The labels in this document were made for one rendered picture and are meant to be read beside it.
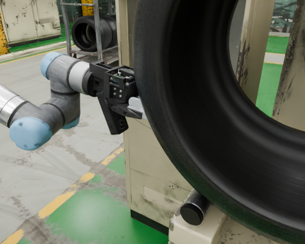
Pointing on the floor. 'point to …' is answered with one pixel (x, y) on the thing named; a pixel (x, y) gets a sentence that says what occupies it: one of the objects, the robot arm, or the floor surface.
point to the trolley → (92, 35)
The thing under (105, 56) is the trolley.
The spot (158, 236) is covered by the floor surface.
